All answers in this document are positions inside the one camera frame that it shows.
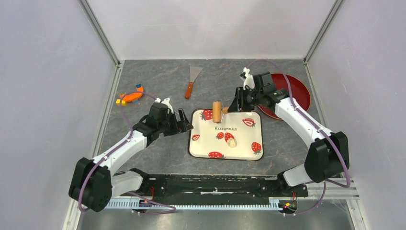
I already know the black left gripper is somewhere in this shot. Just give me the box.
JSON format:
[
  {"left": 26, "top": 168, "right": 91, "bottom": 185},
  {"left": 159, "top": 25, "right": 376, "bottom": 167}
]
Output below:
[{"left": 158, "top": 108, "right": 193, "bottom": 137}]

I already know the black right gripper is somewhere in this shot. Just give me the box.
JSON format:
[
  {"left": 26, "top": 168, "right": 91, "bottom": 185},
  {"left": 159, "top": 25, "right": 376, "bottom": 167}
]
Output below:
[{"left": 228, "top": 87, "right": 263, "bottom": 113}]

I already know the wooden dough roller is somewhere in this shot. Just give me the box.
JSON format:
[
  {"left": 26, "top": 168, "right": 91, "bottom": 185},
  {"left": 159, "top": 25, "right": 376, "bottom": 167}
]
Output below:
[{"left": 212, "top": 100, "right": 229, "bottom": 124}]

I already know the white strawberry print tray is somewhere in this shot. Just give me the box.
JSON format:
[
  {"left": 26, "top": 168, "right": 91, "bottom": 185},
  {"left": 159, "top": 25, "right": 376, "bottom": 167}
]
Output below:
[{"left": 188, "top": 109, "right": 264, "bottom": 161}]

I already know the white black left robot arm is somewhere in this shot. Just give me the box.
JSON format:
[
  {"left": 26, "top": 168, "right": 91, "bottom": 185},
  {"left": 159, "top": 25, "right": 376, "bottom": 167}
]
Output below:
[{"left": 68, "top": 99, "right": 193, "bottom": 212}]

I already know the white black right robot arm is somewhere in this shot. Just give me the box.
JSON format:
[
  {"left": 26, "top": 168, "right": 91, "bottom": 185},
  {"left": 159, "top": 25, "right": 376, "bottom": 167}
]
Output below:
[{"left": 227, "top": 68, "right": 350, "bottom": 196}]

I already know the beige dough piece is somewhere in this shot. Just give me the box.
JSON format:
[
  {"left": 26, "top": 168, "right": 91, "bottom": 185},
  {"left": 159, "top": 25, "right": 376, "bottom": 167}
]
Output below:
[{"left": 227, "top": 138, "right": 237, "bottom": 148}]

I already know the orange curved toy block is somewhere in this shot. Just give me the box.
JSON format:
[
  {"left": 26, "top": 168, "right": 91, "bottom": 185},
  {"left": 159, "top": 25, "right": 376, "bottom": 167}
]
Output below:
[{"left": 123, "top": 86, "right": 144, "bottom": 102}]

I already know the dark red round plate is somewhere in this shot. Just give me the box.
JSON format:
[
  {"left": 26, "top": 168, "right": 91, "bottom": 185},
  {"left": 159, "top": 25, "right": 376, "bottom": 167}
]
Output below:
[{"left": 258, "top": 73, "right": 311, "bottom": 120}]

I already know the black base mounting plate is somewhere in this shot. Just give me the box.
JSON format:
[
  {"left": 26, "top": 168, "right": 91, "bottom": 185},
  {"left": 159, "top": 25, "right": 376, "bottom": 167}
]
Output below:
[{"left": 136, "top": 174, "right": 308, "bottom": 205}]

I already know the yellow toy block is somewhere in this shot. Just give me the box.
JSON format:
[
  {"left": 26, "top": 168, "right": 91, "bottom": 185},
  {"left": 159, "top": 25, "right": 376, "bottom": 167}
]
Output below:
[{"left": 116, "top": 99, "right": 125, "bottom": 106}]

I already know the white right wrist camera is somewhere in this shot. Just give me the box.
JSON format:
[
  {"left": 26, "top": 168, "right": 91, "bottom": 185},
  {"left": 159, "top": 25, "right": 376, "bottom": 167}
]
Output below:
[{"left": 240, "top": 67, "right": 255, "bottom": 90}]

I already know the metal scraper with wooden handle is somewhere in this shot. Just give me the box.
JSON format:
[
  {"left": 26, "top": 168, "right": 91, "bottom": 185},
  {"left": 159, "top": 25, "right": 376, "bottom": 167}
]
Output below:
[{"left": 184, "top": 66, "right": 203, "bottom": 99}]

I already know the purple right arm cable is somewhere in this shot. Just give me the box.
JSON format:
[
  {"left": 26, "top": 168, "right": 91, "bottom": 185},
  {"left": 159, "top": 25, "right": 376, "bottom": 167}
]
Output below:
[{"left": 247, "top": 59, "right": 351, "bottom": 217}]

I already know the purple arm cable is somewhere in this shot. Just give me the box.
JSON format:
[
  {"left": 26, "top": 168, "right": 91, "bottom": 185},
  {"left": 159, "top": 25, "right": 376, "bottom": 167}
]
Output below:
[
  {"left": 78, "top": 91, "right": 177, "bottom": 216},
  {"left": 247, "top": 59, "right": 351, "bottom": 217}
]

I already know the light blue slotted cable duct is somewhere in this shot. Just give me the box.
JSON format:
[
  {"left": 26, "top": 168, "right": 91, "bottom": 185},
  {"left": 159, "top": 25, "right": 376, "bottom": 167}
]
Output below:
[{"left": 105, "top": 197, "right": 282, "bottom": 211}]

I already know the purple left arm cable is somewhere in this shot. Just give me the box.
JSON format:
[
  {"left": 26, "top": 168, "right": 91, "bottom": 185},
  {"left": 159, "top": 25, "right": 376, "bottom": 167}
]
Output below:
[{"left": 78, "top": 91, "right": 177, "bottom": 216}]

